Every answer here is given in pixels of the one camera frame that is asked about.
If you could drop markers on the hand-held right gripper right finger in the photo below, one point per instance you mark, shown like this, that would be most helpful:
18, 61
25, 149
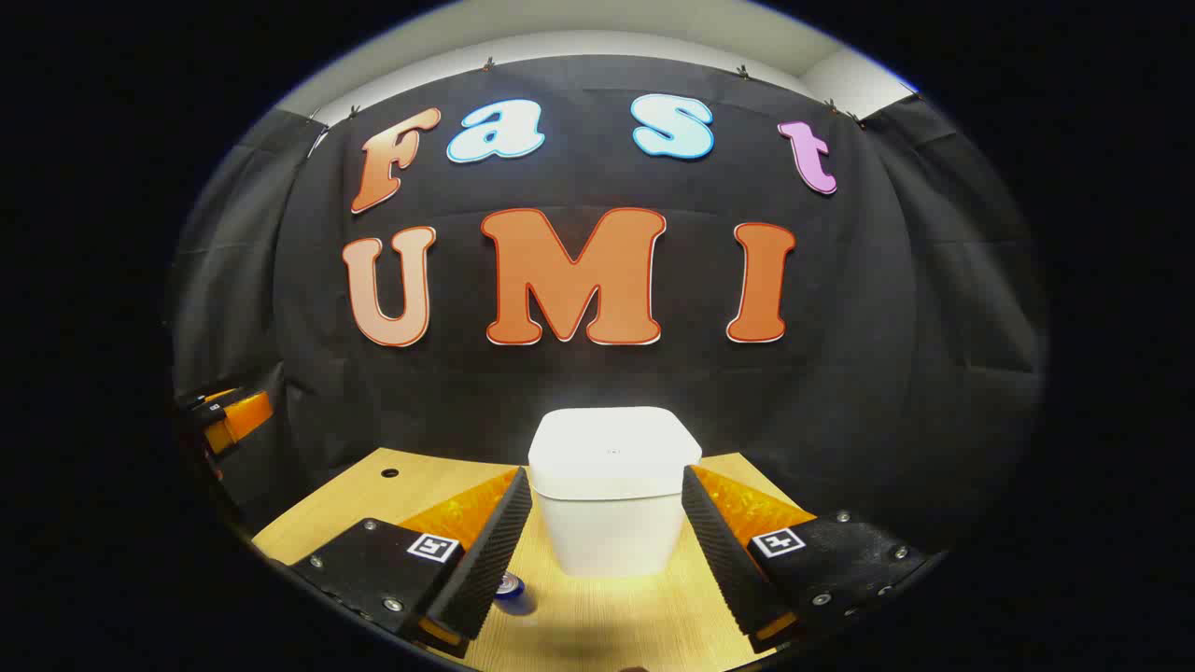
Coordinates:
728, 569

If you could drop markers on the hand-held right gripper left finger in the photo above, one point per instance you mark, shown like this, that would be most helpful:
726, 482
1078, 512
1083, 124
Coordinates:
485, 569

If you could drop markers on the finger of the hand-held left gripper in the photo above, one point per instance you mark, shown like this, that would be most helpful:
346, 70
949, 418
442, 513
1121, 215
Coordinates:
201, 401
245, 415

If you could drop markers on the blue pop can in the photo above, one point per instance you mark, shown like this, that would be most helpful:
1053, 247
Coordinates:
513, 597

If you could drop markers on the white desktop garbage bin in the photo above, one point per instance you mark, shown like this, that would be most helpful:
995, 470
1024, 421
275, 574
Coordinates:
611, 504

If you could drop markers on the wooden desktop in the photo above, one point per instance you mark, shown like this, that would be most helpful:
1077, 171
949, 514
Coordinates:
597, 625

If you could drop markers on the black backdrop cloth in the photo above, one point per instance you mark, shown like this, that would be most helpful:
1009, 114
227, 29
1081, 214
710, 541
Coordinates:
887, 373

